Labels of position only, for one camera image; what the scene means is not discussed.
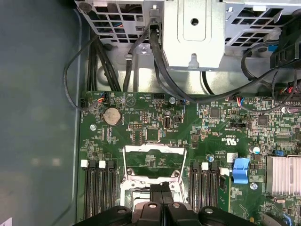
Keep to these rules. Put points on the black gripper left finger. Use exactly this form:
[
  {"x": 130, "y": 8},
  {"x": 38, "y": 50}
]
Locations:
[{"x": 156, "y": 212}]

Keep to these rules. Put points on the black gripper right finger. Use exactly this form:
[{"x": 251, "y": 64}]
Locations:
[{"x": 178, "y": 214}]

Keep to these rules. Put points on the silver CPU plate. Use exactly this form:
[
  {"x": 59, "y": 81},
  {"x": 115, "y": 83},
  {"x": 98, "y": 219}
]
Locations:
[{"x": 138, "y": 197}]

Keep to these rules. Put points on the metal socket cover frame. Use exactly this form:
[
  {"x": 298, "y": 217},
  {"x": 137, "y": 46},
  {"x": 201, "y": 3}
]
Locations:
[{"x": 138, "y": 149}]

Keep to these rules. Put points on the CPU socket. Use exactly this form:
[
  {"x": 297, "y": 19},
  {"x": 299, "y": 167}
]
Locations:
[{"x": 123, "y": 186}]

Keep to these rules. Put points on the blue expansion slot latch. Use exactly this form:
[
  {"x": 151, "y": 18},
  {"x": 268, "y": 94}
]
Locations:
[{"x": 241, "y": 170}]

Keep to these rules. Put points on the green motherboard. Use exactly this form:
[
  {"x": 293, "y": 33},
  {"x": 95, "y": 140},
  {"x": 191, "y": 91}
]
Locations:
[{"x": 211, "y": 136}]

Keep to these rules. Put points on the internal USB port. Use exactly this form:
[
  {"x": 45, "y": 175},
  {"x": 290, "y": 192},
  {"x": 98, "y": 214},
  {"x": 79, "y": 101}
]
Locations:
[{"x": 168, "y": 122}]

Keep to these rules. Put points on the silver round capacitor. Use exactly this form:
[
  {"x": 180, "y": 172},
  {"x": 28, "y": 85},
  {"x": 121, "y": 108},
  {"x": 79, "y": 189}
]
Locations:
[{"x": 255, "y": 150}]

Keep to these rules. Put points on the silver coin battery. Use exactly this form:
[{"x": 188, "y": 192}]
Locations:
[{"x": 113, "y": 116}]

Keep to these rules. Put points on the silver finned heat sink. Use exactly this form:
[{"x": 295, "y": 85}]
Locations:
[{"x": 282, "y": 175}]

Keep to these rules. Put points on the black PC case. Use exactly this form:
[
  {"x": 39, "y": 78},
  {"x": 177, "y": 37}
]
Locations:
[{"x": 35, "y": 94}]

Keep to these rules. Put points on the silver perforated drive cage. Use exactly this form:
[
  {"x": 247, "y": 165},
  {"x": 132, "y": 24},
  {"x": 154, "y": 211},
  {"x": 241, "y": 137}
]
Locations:
[{"x": 113, "y": 21}]

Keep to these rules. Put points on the silver metal bracket plate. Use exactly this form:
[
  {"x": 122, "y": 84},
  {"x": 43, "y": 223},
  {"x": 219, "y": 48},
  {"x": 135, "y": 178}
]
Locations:
[{"x": 195, "y": 47}]

